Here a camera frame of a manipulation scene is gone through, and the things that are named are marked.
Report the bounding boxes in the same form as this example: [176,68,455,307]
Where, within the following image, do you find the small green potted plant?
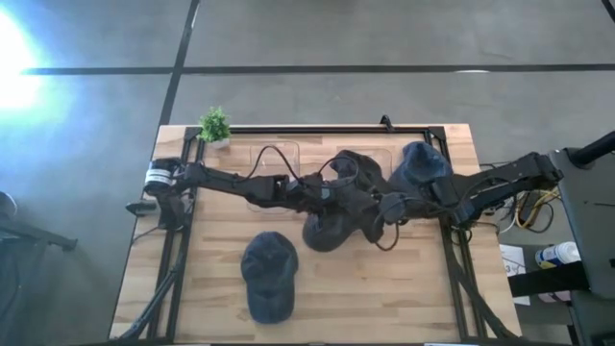
[199,106,232,150]

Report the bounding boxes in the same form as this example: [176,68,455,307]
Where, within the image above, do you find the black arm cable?
[372,191,481,252]
[239,143,302,186]

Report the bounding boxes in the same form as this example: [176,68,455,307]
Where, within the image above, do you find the white paper sheet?
[499,243,532,307]

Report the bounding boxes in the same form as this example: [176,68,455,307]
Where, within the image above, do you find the yellow cable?
[513,189,561,230]

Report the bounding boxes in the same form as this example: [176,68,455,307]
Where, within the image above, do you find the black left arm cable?
[239,143,302,186]

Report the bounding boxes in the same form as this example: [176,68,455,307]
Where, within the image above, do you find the dark olive baseball cap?
[329,149,393,193]

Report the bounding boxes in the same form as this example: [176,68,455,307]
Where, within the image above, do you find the charcoal black baseball cap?
[301,189,385,254]

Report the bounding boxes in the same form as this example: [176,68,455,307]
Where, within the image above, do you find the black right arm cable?
[372,191,481,252]

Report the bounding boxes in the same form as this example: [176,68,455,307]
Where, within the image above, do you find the dark grey equipment stand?
[549,129,615,346]

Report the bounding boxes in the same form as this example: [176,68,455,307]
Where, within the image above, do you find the black metal table frame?
[112,125,520,345]

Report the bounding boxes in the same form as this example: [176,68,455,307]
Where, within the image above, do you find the clear plastic tray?
[331,143,393,167]
[247,139,303,215]

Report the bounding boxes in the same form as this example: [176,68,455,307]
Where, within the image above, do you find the blue denim baseball cap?
[239,231,300,325]
[387,141,455,212]

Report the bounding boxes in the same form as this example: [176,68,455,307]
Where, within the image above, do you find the black flat bar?
[507,261,591,298]

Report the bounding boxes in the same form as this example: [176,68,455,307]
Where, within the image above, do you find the black camera cable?
[316,154,360,189]

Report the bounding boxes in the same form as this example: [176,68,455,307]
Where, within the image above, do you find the white and blue spray can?
[534,241,582,270]

